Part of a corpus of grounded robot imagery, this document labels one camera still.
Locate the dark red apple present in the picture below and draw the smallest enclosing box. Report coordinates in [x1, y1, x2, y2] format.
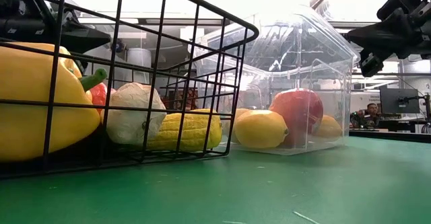
[268, 87, 325, 148]

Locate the yellow corn cob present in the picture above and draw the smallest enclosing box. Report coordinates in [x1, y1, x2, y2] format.
[147, 108, 224, 153]

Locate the black monitor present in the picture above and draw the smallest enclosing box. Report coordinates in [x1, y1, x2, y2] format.
[379, 87, 421, 114]

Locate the pale yellow oval fruit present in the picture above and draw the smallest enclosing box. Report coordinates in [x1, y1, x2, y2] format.
[222, 108, 252, 143]

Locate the white cylinder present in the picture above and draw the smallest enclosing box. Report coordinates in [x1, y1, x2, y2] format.
[126, 47, 153, 83]

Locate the yellow-orange round fruit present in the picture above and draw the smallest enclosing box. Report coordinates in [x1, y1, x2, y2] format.
[314, 114, 343, 141]

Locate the black wire basket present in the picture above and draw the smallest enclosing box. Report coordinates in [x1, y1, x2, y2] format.
[0, 0, 260, 180]

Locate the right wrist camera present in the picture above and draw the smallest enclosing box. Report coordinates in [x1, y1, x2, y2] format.
[358, 48, 385, 79]

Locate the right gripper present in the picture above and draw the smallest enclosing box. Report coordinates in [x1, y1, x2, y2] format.
[346, 0, 431, 59]

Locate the clear plastic bin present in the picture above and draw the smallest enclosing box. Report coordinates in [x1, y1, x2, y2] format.
[194, 4, 360, 157]

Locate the dark long desk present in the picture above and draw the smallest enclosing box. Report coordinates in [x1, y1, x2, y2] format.
[349, 118, 431, 143]

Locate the person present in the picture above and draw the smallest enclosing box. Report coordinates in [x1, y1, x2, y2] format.
[350, 102, 383, 129]

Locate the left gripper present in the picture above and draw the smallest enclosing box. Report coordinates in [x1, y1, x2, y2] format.
[0, 0, 112, 54]

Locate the yellow bell pepper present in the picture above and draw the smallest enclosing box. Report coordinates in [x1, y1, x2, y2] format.
[0, 42, 108, 163]

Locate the yellow lemon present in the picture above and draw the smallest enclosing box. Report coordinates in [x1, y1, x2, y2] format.
[234, 109, 290, 150]

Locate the red bell pepper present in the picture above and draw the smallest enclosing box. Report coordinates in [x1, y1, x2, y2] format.
[88, 81, 117, 114]

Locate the green table mat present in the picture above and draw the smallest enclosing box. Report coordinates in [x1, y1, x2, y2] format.
[0, 135, 431, 224]

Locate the white garlic bulb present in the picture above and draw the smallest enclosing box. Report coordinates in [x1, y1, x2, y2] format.
[100, 81, 168, 147]

